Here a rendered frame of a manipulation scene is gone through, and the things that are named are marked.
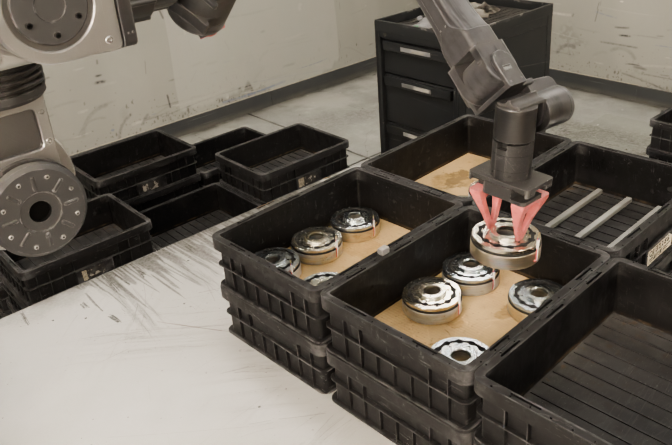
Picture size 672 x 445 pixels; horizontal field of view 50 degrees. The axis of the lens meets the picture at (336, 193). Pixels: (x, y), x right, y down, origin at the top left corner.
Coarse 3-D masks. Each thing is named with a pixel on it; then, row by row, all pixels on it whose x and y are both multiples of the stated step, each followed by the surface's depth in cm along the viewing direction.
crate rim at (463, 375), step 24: (456, 216) 136; (504, 216) 135; (408, 240) 129; (552, 240) 127; (600, 264) 118; (336, 288) 117; (336, 312) 114; (360, 312) 111; (384, 336) 107; (408, 336) 105; (504, 336) 103; (432, 360) 101; (480, 360) 99
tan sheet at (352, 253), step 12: (384, 228) 154; (396, 228) 154; (372, 240) 150; (384, 240) 150; (348, 252) 146; (360, 252) 146; (372, 252) 146; (324, 264) 143; (336, 264) 143; (348, 264) 142; (300, 276) 140
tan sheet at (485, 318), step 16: (512, 272) 136; (496, 288) 131; (400, 304) 129; (464, 304) 128; (480, 304) 127; (496, 304) 127; (384, 320) 125; (400, 320) 125; (464, 320) 124; (480, 320) 123; (496, 320) 123; (512, 320) 123; (416, 336) 121; (432, 336) 120; (448, 336) 120; (464, 336) 120; (480, 336) 119; (496, 336) 119
